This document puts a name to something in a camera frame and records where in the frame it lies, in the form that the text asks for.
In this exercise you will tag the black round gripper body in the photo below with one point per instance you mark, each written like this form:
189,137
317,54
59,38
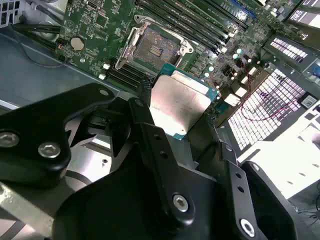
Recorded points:
112,212

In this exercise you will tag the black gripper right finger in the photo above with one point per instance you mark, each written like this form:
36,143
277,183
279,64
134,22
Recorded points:
236,181

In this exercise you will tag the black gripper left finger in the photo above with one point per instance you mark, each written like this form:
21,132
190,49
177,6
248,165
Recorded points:
37,130

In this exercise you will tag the silver CPU with green edge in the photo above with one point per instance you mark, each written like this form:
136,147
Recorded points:
180,105

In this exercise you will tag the metal CPU socket cover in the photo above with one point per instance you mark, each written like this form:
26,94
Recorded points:
127,50

